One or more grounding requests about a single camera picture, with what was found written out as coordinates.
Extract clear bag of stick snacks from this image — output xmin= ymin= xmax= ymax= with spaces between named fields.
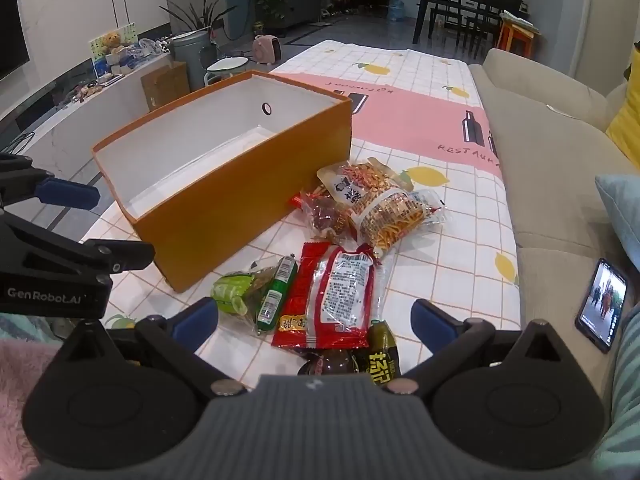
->
xmin=350 ymin=187 xmax=446 ymax=253

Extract green sausage stick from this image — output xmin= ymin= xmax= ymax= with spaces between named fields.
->
xmin=256 ymin=256 xmax=299 ymax=336

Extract teddy bear picture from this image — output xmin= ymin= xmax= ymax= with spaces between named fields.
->
xmin=90 ymin=22 xmax=138 ymax=78

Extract smartphone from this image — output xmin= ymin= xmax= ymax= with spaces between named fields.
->
xmin=575 ymin=258 xmax=630 ymax=354

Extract dark green snack packet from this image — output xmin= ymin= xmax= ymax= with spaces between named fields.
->
xmin=367 ymin=320 xmax=401 ymax=386

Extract light blue cushion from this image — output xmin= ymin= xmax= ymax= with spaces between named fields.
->
xmin=595 ymin=175 xmax=640 ymax=261

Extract spiky potted plant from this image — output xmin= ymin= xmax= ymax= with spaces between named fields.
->
xmin=160 ymin=0 xmax=231 ymax=36

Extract beige sofa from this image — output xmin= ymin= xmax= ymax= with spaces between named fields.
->
xmin=467 ymin=49 xmax=640 ymax=361

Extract television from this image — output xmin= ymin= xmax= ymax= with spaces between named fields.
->
xmin=0 ymin=0 xmax=31 ymax=83

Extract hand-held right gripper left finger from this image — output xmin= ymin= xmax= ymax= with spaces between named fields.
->
xmin=55 ymin=297 xmax=247 ymax=401

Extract red label dates packet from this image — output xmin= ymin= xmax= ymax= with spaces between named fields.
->
xmin=292 ymin=185 xmax=361 ymax=241

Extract orange cardboard storage box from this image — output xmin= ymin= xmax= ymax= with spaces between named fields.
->
xmin=91 ymin=70 xmax=353 ymax=293

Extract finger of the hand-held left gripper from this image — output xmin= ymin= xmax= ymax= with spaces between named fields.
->
xmin=0 ymin=212 xmax=155 ymax=279
xmin=0 ymin=154 xmax=100 ymax=211

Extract black dining chair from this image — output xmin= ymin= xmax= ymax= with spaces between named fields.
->
xmin=462 ymin=0 xmax=508 ymax=58
xmin=430 ymin=2 xmax=466 ymax=41

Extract blue and white trinkets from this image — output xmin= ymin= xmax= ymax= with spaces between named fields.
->
xmin=107 ymin=37 xmax=173 ymax=73

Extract white rolling stool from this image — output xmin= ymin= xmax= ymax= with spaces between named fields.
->
xmin=204 ymin=56 xmax=250 ymax=88

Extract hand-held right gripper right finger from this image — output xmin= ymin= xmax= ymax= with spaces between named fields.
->
xmin=389 ymin=299 xmax=571 ymax=397

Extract grey trash can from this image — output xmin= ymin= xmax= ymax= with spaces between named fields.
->
xmin=170 ymin=30 xmax=218 ymax=93

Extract green candy clear packet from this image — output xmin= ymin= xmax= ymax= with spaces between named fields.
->
xmin=210 ymin=267 xmax=281 ymax=318

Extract beige spicy strip pouch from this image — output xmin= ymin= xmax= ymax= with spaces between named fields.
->
xmin=317 ymin=157 xmax=406 ymax=216

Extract brown cardboard box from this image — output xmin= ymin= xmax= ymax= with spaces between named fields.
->
xmin=141 ymin=61 xmax=191 ymax=113

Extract red snack packet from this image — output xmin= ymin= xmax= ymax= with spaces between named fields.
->
xmin=271 ymin=242 xmax=386 ymax=350

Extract teal patterned cloth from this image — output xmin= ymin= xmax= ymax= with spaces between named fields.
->
xmin=0 ymin=312 xmax=76 ymax=343

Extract white TV cabinet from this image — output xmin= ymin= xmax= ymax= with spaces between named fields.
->
xmin=0 ymin=52 xmax=173 ymax=201

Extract orange stool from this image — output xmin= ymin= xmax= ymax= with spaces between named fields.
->
xmin=497 ymin=12 xmax=541 ymax=53

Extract checked lemon print tablecloth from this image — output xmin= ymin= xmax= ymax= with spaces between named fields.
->
xmin=80 ymin=40 xmax=523 ymax=391

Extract pink fluffy blanket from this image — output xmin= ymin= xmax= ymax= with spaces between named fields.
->
xmin=0 ymin=337 xmax=61 ymax=461

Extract yellow cushion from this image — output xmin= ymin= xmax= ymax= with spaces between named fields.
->
xmin=606 ymin=45 xmax=640 ymax=168

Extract single red date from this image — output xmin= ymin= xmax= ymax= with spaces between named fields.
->
xmin=297 ymin=350 xmax=373 ymax=377

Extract pink space heater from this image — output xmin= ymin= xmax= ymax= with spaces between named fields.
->
xmin=251 ymin=34 xmax=282 ymax=65

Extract black cable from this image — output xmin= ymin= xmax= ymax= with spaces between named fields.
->
xmin=0 ymin=130 xmax=38 ymax=156

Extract teal striped pants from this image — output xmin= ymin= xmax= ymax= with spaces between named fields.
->
xmin=592 ymin=305 xmax=640 ymax=466

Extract small figurines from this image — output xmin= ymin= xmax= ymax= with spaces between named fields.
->
xmin=57 ymin=77 xmax=113 ymax=108

